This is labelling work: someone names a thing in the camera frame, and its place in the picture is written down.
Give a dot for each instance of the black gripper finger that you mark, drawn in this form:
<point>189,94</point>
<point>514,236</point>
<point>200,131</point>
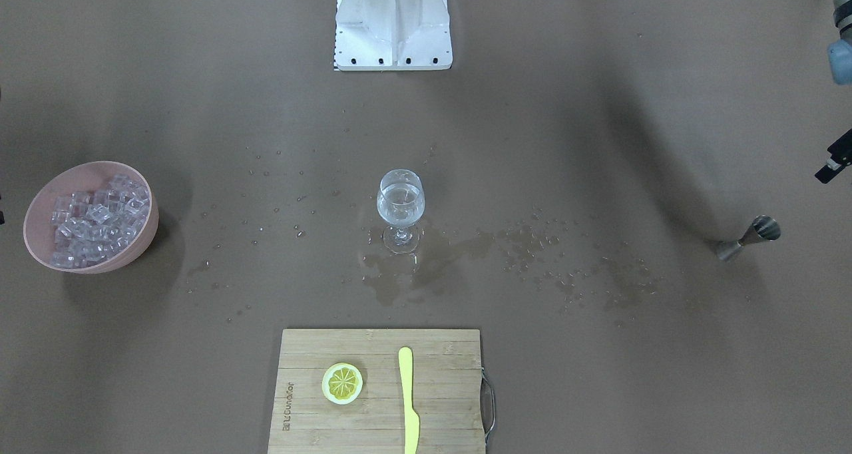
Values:
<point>839,158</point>

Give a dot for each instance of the steel jigger measuring cup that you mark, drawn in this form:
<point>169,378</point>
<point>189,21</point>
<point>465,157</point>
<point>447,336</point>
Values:
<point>762,229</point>

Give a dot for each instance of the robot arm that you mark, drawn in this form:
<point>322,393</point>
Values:
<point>839,58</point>

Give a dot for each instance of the clear wine glass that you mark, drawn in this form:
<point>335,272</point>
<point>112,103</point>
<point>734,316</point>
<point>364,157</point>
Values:
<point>401,203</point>

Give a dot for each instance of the clear ice cubes pile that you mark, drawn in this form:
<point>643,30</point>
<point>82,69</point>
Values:
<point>92,227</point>

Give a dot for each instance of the brown table mat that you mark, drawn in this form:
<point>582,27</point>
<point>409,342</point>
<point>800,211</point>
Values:
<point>580,161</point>

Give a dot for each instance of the yellow plastic knife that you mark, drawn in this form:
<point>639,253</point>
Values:
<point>412,423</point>

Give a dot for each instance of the yellow lemon slice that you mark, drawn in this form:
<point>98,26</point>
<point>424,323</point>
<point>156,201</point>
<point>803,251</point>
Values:
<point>341,383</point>

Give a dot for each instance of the bamboo cutting board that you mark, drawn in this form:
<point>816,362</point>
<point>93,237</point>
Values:
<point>448,379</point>

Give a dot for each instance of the pink bowl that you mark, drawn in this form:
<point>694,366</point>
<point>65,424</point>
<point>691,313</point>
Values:
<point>38,232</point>

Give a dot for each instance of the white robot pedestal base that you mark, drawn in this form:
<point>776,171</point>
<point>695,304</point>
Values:
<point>392,35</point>

